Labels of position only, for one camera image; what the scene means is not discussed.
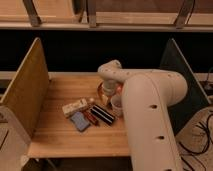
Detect blue rectangular sponge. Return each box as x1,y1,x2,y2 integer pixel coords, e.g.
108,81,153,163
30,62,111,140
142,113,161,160
70,112,90,132

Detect black floor cables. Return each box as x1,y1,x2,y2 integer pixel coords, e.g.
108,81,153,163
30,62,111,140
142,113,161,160
178,111,213,171

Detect wooden shelf rail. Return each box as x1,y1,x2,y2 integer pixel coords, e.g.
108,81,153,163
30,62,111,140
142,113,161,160
0,0,213,32

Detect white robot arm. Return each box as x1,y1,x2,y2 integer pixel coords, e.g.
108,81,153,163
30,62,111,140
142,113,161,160
98,60,188,171

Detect cream rectangular box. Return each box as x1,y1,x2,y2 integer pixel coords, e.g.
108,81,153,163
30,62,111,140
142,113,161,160
62,98,95,118

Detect black striped rectangular box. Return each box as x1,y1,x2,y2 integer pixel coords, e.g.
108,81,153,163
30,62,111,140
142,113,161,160
90,105,115,125

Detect left wooden side panel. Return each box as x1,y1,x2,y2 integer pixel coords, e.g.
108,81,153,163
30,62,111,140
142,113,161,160
0,38,49,145

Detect dark right side panel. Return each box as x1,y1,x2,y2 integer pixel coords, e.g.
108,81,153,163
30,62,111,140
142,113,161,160
159,37,212,136

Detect white small cup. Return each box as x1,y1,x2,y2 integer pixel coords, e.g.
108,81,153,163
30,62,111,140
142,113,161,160
111,95,123,117

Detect red brown small bar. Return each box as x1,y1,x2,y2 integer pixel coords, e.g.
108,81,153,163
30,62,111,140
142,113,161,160
83,111,99,126

